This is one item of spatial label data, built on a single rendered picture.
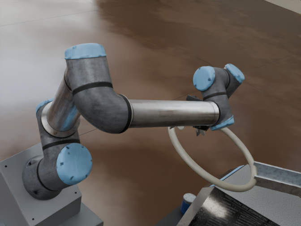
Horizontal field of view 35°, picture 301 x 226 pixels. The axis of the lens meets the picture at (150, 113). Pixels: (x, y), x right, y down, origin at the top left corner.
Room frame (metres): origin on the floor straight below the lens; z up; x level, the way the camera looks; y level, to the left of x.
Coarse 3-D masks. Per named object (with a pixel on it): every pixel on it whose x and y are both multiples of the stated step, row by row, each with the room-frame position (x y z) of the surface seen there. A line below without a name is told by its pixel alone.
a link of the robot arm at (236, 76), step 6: (228, 66) 1.68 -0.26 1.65; (234, 66) 1.72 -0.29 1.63; (228, 72) 1.66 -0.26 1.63; (234, 72) 1.66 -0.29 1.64; (240, 72) 1.70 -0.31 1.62; (234, 78) 1.65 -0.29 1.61; (240, 78) 1.66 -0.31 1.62; (234, 84) 1.65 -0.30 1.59; (240, 84) 1.68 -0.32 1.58; (228, 90) 1.65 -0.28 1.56; (234, 90) 1.67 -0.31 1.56; (228, 96) 1.67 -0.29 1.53
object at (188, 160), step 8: (168, 128) 1.79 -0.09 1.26; (224, 128) 2.04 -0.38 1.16; (176, 136) 1.74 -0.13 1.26; (232, 136) 2.02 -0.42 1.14; (176, 144) 1.69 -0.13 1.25; (240, 144) 1.99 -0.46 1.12; (184, 152) 1.66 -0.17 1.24; (248, 152) 1.94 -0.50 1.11; (184, 160) 1.64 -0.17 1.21; (192, 160) 1.64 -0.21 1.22; (248, 160) 1.90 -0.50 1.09; (192, 168) 1.61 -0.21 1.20; (200, 168) 1.61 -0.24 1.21; (256, 168) 1.85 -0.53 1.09; (208, 176) 1.60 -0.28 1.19; (216, 184) 1.59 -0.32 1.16; (224, 184) 1.60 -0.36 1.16; (232, 184) 1.63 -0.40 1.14; (248, 184) 1.69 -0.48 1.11
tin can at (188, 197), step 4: (184, 196) 2.71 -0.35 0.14; (188, 196) 2.72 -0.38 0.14; (192, 196) 2.73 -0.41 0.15; (184, 200) 2.68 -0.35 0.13; (188, 200) 2.67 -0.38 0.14; (192, 200) 2.68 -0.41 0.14; (184, 204) 2.68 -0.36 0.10; (188, 204) 2.66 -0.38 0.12; (184, 208) 2.67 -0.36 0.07; (184, 212) 2.67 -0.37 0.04
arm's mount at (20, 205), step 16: (16, 160) 1.54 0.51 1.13; (0, 176) 1.47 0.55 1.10; (16, 176) 1.49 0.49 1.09; (0, 192) 1.47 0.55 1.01; (16, 192) 1.44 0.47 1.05; (64, 192) 1.57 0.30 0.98; (80, 192) 1.62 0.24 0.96; (0, 208) 1.47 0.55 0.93; (16, 208) 1.42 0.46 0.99; (32, 208) 1.44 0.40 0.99; (48, 208) 1.48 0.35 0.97; (64, 208) 1.53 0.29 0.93; (16, 224) 1.42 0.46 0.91; (32, 224) 1.39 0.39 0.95; (48, 224) 1.46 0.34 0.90
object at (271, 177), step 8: (264, 168) 1.86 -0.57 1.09; (272, 168) 1.86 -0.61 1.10; (280, 168) 1.86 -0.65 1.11; (256, 176) 1.76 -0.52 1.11; (264, 176) 1.83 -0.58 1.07; (272, 176) 1.84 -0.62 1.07; (280, 176) 1.85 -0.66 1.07; (288, 176) 1.85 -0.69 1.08; (296, 176) 1.85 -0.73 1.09; (256, 184) 1.75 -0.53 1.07; (264, 184) 1.75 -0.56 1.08; (272, 184) 1.75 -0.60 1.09; (280, 184) 1.75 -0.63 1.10; (288, 184) 1.74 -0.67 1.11; (296, 184) 1.82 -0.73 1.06; (288, 192) 1.74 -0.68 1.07; (296, 192) 1.74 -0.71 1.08
